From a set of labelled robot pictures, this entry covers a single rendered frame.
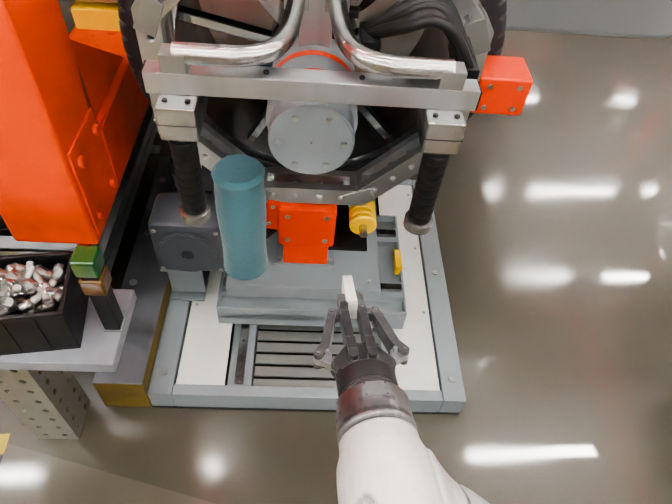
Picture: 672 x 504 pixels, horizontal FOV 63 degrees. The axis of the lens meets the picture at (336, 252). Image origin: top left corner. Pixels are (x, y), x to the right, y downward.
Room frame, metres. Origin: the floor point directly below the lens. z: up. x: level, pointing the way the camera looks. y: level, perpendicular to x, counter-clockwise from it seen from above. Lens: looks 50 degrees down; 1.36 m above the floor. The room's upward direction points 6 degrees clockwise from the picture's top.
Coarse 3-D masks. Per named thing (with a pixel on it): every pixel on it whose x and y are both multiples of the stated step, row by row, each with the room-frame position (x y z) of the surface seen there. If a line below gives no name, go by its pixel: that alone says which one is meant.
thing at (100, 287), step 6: (108, 270) 0.55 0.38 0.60; (102, 276) 0.53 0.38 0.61; (108, 276) 0.54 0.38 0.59; (78, 282) 0.51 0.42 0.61; (84, 282) 0.51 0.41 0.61; (90, 282) 0.51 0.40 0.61; (96, 282) 0.51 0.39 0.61; (102, 282) 0.52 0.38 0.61; (108, 282) 0.53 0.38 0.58; (84, 288) 0.51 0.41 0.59; (90, 288) 0.51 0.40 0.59; (96, 288) 0.51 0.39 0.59; (102, 288) 0.51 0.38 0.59; (108, 288) 0.53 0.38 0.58; (84, 294) 0.51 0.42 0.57; (90, 294) 0.51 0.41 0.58; (96, 294) 0.51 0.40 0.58; (102, 294) 0.51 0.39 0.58
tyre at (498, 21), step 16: (128, 0) 0.84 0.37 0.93; (480, 0) 0.89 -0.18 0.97; (496, 0) 0.89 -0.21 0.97; (128, 16) 0.84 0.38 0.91; (496, 16) 0.89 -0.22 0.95; (128, 32) 0.84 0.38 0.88; (496, 32) 0.89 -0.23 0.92; (128, 48) 0.84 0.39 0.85; (496, 48) 0.89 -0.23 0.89; (368, 160) 0.88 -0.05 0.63
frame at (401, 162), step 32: (160, 0) 0.77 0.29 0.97; (160, 32) 0.76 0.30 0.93; (480, 32) 0.80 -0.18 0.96; (480, 64) 0.81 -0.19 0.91; (384, 160) 0.84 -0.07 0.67; (416, 160) 0.80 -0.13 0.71; (288, 192) 0.78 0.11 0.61; (320, 192) 0.78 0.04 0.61; (352, 192) 0.79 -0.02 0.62; (384, 192) 0.80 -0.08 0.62
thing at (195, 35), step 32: (192, 0) 1.02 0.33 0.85; (352, 0) 0.89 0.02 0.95; (192, 32) 0.97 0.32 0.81; (224, 32) 0.87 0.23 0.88; (256, 32) 0.88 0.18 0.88; (224, 128) 0.86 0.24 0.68; (256, 128) 0.88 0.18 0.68; (384, 128) 0.90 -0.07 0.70; (416, 128) 0.88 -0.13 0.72; (352, 160) 0.87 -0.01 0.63
